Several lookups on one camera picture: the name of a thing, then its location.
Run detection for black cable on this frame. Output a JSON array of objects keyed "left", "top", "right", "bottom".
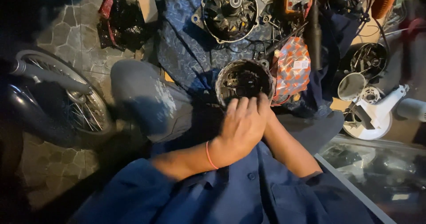
[{"left": 346, "top": 0, "right": 391, "bottom": 51}]

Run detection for grey motorcycle fork tube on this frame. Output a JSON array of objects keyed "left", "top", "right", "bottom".
[{"left": 10, "top": 59, "right": 91, "bottom": 95}]

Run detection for orange white plastic bag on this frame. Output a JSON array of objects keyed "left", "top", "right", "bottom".
[{"left": 272, "top": 37, "right": 312, "bottom": 102}]

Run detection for glass display case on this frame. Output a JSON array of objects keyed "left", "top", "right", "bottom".
[{"left": 314, "top": 134, "right": 426, "bottom": 224}]

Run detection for dark blue cloth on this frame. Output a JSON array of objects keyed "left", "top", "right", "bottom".
[{"left": 301, "top": 8, "right": 361, "bottom": 115}]

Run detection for white plastic cylinder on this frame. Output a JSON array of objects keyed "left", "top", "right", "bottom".
[{"left": 396, "top": 98, "right": 426, "bottom": 123}]

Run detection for person's blue shirt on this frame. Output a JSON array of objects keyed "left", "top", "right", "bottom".
[{"left": 68, "top": 141, "right": 377, "bottom": 224}]

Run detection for black round motor housing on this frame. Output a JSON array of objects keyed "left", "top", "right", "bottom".
[{"left": 339, "top": 42, "right": 389, "bottom": 82}]

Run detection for pink wrist band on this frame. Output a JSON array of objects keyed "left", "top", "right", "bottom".
[{"left": 206, "top": 141, "right": 219, "bottom": 170}]

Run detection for brown cardboard piece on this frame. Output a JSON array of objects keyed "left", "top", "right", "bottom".
[{"left": 138, "top": 0, "right": 159, "bottom": 24}]

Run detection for black red plastic bag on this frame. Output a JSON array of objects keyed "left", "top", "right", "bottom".
[{"left": 97, "top": 0, "right": 151, "bottom": 52}]

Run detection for person's left hand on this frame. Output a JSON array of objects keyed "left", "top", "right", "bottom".
[{"left": 209, "top": 96, "right": 271, "bottom": 169}]

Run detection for blue patterned cloth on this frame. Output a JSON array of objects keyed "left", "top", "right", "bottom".
[{"left": 155, "top": 0, "right": 277, "bottom": 95}]

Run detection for black cylindrical tool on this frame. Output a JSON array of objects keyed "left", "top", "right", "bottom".
[{"left": 306, "top": 0, "right": 323, "bottom": 71}]

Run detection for white fan motor base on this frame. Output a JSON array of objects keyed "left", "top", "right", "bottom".
[{"left": 342, "top": 84, "right": 409, "bottom": 141}]

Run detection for spoked motorcycle wheel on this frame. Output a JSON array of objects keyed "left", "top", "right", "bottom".
[{"left": 7, "top": 50, "right": 115, "bottom": 145}]

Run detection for round metal motor stator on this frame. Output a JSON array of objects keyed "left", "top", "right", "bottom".
[{"left": 215, "top": 59, "right": 276, "bottom": 109}]

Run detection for silver alternator housing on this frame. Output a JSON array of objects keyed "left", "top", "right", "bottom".
[{"left": 191, "top": 0, "right": 277, "bottom": 45}]

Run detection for grey metal funnel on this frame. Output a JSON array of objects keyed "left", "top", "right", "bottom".
[{"left": 337, "top": 72, "right": 367, "bottom": 102}]

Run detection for person's grey trousers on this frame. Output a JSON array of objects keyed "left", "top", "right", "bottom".
[{"left": 110, "top": 59, "right": 345, "bottom": 155}]

